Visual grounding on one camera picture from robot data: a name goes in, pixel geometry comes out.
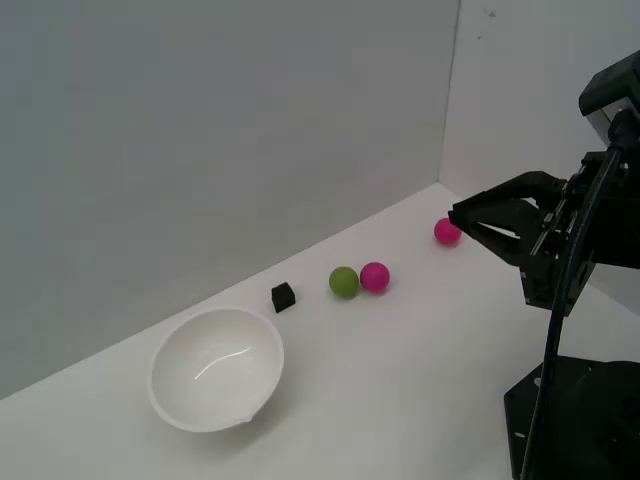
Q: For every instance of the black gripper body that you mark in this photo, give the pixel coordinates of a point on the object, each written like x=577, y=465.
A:
x=545, y=280

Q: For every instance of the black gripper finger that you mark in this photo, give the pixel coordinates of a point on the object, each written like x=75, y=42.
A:
x=525, y=187
x=520, y=247

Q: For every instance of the small black foam cube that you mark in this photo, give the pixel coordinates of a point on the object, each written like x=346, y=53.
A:
x=282, y=296

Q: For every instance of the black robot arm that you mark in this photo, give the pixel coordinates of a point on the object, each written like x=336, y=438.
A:
x=585, y=425

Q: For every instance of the white bowl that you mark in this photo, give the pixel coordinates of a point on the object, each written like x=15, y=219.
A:
x=215, y=370

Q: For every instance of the pink ball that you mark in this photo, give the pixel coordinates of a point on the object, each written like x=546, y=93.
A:
x=446, y=232
x=374, y=276

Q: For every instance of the green ball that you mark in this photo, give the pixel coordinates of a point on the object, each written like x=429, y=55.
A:
x=343, y=281

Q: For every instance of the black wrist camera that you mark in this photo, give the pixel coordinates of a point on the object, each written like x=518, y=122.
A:
x=610, y=85

